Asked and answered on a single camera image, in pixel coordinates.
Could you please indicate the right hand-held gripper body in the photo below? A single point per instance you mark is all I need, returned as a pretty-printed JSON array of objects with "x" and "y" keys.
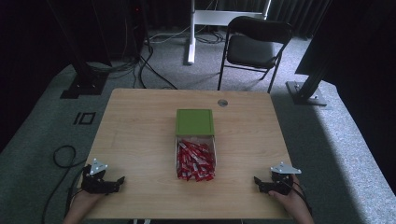
[{"x": 281, "y": 182}]

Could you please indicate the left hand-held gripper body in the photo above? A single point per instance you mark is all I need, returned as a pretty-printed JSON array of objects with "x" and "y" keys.
[{"x": 93, "y": 183}]

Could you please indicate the person's right hand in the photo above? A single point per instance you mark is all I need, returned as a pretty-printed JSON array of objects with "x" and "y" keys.
[{"x": 289, "y": 202}]

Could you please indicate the person's left hand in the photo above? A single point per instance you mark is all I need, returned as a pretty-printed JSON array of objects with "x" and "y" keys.
[{"x": 85, "y": 203}]

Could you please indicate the clear box of red packets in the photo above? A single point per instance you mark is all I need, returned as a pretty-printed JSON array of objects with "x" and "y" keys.
[{"x": 176, "y": 155}]

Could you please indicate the pile of red packets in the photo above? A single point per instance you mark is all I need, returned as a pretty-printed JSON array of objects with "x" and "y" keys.
[{"x": 195, "y": 161}]

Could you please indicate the grey table grommet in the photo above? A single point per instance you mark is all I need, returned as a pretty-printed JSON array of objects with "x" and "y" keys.
[{"x": 222, "y": 103}]

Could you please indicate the green box cover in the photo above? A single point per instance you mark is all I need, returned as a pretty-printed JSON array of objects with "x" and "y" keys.
[{"x": 195, "y": 122}]

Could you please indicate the black metal stand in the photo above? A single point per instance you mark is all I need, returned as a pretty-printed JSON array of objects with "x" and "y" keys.
[
  {"x": 84, "y": 77},
  {"x": 308, "y": 90}
]

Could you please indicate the black folding chair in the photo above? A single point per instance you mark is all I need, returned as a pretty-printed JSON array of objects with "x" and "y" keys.
[{"x": 253, "y": 49}]

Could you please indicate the dark computer tower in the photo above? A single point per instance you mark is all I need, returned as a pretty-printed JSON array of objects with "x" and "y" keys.
[{"x": 135, "y": 28}]

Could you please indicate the white desk frame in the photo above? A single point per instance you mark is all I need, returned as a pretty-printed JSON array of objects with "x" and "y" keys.
[{"x": 199, "y": 17}]

